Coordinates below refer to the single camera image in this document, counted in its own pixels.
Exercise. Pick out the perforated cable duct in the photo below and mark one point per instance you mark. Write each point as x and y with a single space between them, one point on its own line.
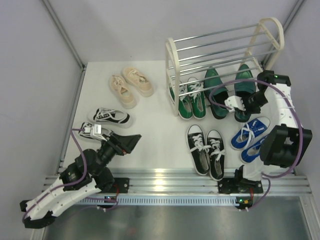
181 200

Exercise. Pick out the green loafer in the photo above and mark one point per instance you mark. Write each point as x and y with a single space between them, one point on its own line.
243 89
215 96

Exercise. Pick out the black canvas sneaker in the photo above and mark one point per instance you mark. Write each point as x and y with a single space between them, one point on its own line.
198 149
216 155

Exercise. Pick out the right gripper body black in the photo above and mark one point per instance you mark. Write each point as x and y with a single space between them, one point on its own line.
253 104

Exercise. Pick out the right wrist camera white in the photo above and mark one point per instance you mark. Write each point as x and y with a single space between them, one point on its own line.
234 103

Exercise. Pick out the black white sneaker upper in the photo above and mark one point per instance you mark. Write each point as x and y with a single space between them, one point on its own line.
106 116

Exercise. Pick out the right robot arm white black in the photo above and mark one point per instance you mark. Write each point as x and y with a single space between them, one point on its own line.
271 146

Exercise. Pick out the beige sneaker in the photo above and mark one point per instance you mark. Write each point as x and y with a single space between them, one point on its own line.
138 80
121 91

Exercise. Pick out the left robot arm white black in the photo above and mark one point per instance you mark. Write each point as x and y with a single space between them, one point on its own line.
87 175

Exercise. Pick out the cream shoe rack metal bars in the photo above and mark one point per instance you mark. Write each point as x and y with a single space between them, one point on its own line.
188 59

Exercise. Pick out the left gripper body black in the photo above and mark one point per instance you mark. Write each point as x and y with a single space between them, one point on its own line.
108 151

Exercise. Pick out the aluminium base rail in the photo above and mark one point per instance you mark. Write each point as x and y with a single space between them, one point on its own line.
185 181

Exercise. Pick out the blue canvas sneaker upper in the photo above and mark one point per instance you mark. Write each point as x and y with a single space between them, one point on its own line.
249 132

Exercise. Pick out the blue canvas sneaker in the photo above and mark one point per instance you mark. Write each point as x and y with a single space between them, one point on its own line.
249 132
252 152

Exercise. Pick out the blue canvas sneaker lower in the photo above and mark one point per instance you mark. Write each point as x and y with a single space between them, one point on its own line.
252 152

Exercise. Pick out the beige sneaker right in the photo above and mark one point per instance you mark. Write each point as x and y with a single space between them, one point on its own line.
138 80

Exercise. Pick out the black white sneaker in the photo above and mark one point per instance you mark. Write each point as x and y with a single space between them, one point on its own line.
85 133
106 116

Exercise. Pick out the green canvas sneaker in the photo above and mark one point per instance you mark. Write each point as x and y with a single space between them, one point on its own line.
197 99
184 104

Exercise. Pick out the black white sneaker lower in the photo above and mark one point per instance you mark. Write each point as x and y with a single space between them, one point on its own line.
85 133

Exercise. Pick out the beige sneaker left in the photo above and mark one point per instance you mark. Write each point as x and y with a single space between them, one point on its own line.
121 91

